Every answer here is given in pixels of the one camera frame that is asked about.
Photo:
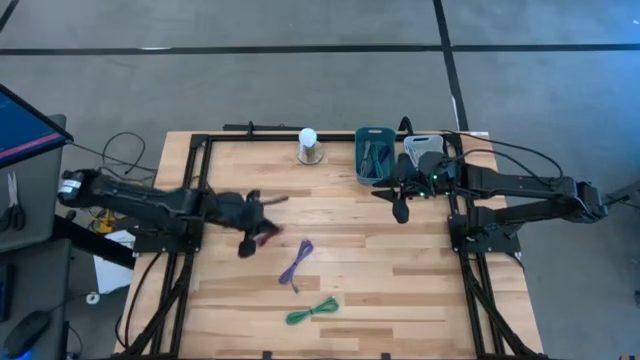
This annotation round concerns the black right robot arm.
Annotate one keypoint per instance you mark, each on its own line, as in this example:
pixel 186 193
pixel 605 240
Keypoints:
pixel 515 182

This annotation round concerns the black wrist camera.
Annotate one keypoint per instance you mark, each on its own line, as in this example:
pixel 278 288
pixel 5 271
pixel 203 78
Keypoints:
pixel 247 248
pixel 400 212

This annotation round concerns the computer monitor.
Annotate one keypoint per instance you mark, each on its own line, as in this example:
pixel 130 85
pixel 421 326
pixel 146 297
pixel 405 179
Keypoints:
pixel 25 130

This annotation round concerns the dark rectangular device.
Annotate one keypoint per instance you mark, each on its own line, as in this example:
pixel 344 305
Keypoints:
pixel 6 292

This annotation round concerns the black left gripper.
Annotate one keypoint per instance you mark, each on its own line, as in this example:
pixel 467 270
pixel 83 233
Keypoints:
pixel 232 210

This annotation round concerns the grey chair base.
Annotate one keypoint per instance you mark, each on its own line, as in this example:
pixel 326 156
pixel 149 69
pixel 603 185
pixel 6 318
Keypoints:
pixel 627 192

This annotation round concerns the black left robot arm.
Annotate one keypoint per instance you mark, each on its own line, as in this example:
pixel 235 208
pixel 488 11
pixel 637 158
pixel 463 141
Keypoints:
pixel 135 200

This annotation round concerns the grey desk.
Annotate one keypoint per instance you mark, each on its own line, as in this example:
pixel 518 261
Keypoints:
pixel 35 210

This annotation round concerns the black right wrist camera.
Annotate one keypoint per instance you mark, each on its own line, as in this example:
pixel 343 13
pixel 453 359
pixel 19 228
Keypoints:
pixel 400 212

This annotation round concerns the white bulb table lamp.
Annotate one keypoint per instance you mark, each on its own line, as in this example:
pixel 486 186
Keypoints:
pixel 307 137

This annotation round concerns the white plastic bin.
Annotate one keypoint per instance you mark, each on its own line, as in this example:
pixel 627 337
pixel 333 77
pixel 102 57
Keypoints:
pixel 437 145

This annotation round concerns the black computer mouse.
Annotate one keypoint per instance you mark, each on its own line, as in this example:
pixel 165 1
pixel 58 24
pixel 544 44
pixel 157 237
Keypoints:
pixel 25 334

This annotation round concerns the teal plastic bin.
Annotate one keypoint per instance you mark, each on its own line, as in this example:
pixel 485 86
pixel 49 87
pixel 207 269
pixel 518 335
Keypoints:
pixel 377 182

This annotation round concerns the black aluminium table frame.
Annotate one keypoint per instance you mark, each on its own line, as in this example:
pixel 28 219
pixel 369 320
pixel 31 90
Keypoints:
pixel 260 137

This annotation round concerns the black flat bar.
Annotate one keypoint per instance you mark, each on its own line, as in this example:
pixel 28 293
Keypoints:
pixel 100 247

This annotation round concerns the orange black object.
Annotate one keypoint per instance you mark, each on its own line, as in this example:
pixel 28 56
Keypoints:
pixel 630 357

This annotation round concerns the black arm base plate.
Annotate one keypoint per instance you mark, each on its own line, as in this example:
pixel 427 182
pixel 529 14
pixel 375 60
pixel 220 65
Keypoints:
pixel 500 242
pixel 165 245

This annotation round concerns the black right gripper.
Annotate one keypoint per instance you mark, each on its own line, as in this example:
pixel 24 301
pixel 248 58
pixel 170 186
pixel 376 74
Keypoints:
pixel 432 182

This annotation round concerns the white paper sheet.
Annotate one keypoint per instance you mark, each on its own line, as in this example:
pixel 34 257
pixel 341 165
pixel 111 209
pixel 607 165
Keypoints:
pixel 110 275

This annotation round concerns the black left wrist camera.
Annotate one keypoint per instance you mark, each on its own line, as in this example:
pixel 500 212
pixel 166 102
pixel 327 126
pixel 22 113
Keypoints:
pixel 247 248

